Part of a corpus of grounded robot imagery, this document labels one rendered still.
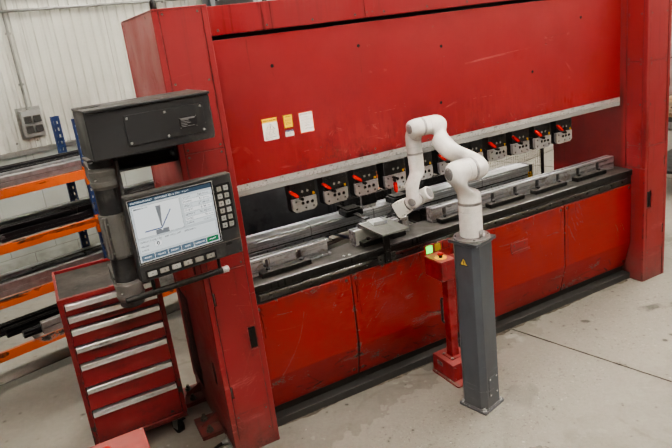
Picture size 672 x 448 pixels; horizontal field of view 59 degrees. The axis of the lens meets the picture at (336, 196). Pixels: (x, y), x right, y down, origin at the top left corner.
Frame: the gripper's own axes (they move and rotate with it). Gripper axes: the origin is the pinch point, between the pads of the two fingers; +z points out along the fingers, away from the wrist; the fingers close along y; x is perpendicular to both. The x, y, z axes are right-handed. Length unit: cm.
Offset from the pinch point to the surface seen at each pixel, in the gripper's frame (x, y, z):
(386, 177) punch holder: 3.4, 20.3, -13.9
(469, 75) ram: -55, 48, -67
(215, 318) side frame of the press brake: 117, 4, 43
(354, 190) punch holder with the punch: 21.0, 23.4, -1.8
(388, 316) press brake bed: 21, -52, 25
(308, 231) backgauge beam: 26, 17, 40
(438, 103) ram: -33, 42, -50
